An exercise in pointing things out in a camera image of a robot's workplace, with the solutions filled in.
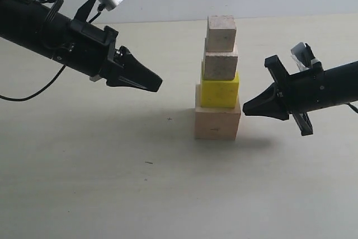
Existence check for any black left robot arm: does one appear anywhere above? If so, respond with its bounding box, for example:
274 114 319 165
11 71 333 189
1 0 163 92

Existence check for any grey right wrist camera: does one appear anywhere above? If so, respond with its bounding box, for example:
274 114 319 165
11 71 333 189
290 42 323 72

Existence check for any medium natural wooden cube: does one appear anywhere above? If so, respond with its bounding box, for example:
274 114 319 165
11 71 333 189
202 38 238 81

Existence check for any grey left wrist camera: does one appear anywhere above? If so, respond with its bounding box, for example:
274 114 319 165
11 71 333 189
74 0 124 24

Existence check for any yellow painted wooden cube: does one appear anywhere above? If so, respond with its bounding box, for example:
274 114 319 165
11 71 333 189
199 60 240 109

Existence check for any small natural wooden cube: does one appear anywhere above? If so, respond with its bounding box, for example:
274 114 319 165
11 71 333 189
206 15 237 52

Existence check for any large natural wooden cube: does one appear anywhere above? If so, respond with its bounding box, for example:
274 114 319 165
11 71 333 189
194 84 242 140

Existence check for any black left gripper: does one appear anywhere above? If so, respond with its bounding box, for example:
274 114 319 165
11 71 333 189
54 20 163 92

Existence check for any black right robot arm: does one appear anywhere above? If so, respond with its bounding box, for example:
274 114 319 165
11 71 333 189
243 55 357 136

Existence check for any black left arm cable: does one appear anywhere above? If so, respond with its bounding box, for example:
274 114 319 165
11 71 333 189
0 64 68 102

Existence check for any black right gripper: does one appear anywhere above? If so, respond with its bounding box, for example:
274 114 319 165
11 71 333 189
243 55 333 136

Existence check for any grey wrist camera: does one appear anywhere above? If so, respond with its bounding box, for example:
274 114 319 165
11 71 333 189
74 0 124 24
290 42 323 72

